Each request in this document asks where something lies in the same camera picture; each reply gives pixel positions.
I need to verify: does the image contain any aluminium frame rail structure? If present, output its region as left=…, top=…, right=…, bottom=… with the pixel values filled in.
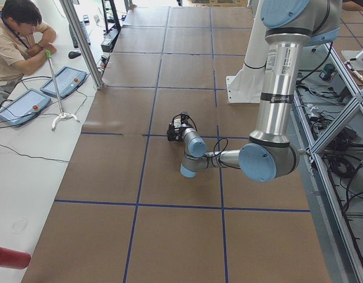
left=292, top=44, right=363, bottom=282

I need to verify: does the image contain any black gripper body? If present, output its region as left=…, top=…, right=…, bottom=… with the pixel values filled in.
left=167, top=115, right=189, bottom=142

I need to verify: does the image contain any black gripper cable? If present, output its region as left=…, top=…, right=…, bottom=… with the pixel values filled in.
left=171, top=111, right=244, bottom=170

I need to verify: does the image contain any blue tape strip lengthwise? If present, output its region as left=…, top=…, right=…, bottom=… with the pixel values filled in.
left=122, top=7, right=172, bottom=283

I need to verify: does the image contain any teach pendant tablet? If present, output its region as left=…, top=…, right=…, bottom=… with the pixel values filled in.
left=0, top=88, right=51, bottom=126
left=40, top=66, right=87, bottom=99

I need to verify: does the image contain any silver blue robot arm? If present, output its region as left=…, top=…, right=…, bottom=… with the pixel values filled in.
left=167, top=1, right=342, bottom=182

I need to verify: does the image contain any black computer mouse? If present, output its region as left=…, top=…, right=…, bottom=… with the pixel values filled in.
left=68, top=50, right=81, bottom=59

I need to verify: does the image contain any black cable bundle floor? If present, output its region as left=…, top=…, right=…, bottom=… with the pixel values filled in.
left=296, top=82, right=363, bottom=213

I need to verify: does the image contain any far teach pendant tablet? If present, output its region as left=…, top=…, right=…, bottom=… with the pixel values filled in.
left=40, top=66, right=87, bottom=99

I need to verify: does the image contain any green power adapter box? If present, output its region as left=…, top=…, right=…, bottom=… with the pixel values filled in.
left=319, top=63, right=335, bottom=81

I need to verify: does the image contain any man in beige shirt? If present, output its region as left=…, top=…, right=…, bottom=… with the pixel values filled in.
left=0, top=0, right=57, bottom=82

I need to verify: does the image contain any red water bottle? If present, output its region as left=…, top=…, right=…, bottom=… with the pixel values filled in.
left=0, top=247, right=31, bottom=269

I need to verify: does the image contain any aluminium frame post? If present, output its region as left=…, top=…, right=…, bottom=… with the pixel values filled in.
left=60, top=0, right=104, bottom=90

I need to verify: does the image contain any near teach pendant tablet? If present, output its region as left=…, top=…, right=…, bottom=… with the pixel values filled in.
left=0, top=88, right=51, bottom=126

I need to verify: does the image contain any blue tape strip crosswise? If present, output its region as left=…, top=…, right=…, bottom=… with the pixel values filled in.
left=54, top=199, right=311, bottom=213

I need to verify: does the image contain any black keyboard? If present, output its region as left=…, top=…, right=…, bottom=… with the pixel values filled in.
left=68, top=20, right=91, bottom=49

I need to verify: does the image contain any reacher grabber stick green handle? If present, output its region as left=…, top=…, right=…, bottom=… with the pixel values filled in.
left=45, top=49, right=80, bottom=131

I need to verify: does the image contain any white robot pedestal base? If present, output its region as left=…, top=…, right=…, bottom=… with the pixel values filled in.
left=226, top=1, right=269, bottom=103

